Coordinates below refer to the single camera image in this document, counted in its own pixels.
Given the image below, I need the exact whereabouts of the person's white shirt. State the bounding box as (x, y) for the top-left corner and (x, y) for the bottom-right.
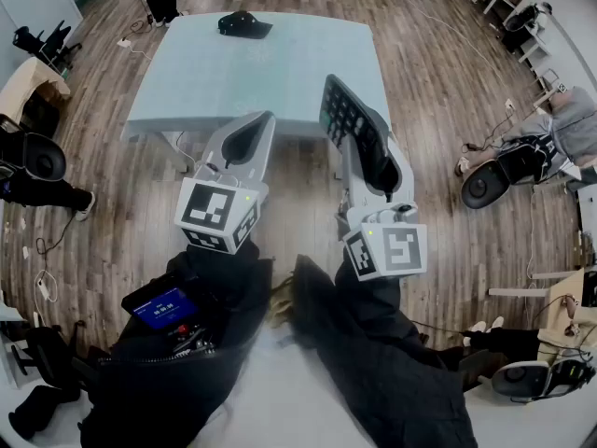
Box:
(186, 317), (374, 448)

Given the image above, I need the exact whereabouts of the white table leg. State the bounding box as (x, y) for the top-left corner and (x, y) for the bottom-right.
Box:
(156, 131), (190, 173)

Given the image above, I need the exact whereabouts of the white desk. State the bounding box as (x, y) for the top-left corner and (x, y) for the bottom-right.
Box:
(465, 0), (568, 81)

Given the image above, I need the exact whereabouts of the beige cardboard box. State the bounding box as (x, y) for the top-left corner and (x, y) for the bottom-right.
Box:
(0, 56), (72, 137)

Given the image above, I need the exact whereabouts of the person's right forearm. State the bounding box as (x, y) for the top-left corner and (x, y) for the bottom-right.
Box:
(291, 247), (423, 372)

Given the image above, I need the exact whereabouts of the black calculator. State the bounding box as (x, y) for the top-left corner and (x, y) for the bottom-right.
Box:
(318, 73), (391, 158)

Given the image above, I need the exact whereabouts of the black device with blue screen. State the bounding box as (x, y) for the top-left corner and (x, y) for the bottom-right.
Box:
(120, 275), (201, 331)

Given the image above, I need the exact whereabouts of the black office chair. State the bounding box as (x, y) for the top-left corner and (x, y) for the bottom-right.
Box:
(12, 20), (84, 75)

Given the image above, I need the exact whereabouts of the light blue tablecloth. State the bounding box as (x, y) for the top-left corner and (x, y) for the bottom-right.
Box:
(121, 10), (393, 142)

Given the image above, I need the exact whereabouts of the white floor cable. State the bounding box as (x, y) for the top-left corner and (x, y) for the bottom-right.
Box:
(399, 0), (512, 105)

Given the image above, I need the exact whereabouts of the black cap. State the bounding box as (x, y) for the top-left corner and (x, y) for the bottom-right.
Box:
(216, 10), (274, 40)

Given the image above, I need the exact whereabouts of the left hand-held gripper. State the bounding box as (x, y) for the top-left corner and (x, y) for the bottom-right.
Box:
(174, 110), (277, 256)

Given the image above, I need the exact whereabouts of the person's black jacket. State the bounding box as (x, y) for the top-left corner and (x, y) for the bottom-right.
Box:
(78, 240), (479, 448)

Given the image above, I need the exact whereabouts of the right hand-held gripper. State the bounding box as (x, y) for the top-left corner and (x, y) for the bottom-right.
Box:
(341, 127), (429, 283)

